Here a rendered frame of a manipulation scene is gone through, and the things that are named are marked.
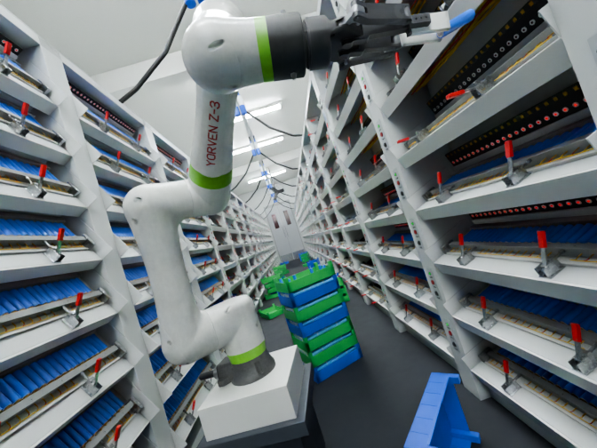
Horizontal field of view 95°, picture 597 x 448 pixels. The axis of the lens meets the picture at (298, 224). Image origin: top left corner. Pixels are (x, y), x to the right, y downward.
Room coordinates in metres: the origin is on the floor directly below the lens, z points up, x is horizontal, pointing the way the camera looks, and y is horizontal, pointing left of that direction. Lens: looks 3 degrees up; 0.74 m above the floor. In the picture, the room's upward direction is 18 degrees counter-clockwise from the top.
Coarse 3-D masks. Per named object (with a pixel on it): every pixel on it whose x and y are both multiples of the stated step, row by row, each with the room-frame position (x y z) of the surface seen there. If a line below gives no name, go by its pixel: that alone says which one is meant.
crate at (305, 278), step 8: (328, 264) 1.56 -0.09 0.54; (304, 272) 1.69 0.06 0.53; (320, 272) 1.52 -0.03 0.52; (328, 272) 1.54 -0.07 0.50; (288, 280) 1.44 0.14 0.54; (296, 280) 1.45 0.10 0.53; (304, 280) 1.47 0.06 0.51; (312, 280) 1.49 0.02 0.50; (320, 280) 1.51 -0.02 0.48; (280, 288) 1.54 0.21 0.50; (288, 288) 1.43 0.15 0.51; (296, 288) 1.45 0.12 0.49
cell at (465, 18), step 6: (468, 12) 0.44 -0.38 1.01; (474, 12) 0.44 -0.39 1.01; (456, 18) 0.44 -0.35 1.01; (462, 18) 0.44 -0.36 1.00; (468, 18) 0.44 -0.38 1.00; (450, 24) 0.44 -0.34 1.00; (456, 24) 0.44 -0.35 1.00; (462, 24) 0.45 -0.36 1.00; (450, 30) 0.44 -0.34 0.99; (438, 36) 0.46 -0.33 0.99
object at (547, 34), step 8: (544, 32) 0.45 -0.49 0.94; (552, 32) 0.44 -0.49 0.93; (536, 40) 0.46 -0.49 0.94; (544, 40) 0.45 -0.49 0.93; (528, 48) 0.48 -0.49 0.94; (536, 48) 0.45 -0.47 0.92; (520, 56) 0.50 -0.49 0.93; (504, 64) 0.53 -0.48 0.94; (512, 64) 0.52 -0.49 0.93; (496, 72) 0.55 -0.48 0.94; (504, 72) 0.54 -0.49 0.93; (496, 80) 0.56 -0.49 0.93; (464, 96) 0.65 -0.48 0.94; (472, 96) 0.63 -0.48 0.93; (456, 104) 0.69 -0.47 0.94; (464, 104) 0.65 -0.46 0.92; (448, 112) 0.73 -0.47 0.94; (440, 120) 0.77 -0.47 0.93; (432, 128) 0.80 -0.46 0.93
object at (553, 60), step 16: (544, 16) 0.39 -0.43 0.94; (560, 48) 0.40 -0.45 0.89; (496, 64) 0.68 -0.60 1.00; (528, 64) 0.45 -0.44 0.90; (544, 64) 0.43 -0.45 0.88; (560, 64) 0.41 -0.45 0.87; (512, 80) 0.48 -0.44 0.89; (528, 80) 0.46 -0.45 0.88; (544, 80) 0.44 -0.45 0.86; (496, 96) 0.53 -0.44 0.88; (512, 96) 0.50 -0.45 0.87; (464, 112) 0.61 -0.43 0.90; (480, 112) 0.58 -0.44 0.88; (496, 112) 0.55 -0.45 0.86; (416, 128) 0.99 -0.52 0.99; (448, 128) 0.69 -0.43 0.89; (464, 128) 0.64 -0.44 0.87; (400, 144) 0.99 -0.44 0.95; (432, 144) 0.78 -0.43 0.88; (400, 160) 0.98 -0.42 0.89; (416, 160) 0.90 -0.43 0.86
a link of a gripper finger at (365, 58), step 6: (366, 54) 0.48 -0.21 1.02; (372, 54) 0.48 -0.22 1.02; (378, 54) 0.48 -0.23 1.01; (384, 54) 0.48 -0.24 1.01; (390, 54) 0.48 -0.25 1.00; (348, 60) 0.49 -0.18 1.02; (354, 60) 0.49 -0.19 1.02; (360, 60) 0.49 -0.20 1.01; (366, 60) 0.49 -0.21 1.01; (372, 60) 0.49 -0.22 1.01; (342, 66) 0.49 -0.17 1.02; (348, 66) 0.50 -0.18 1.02
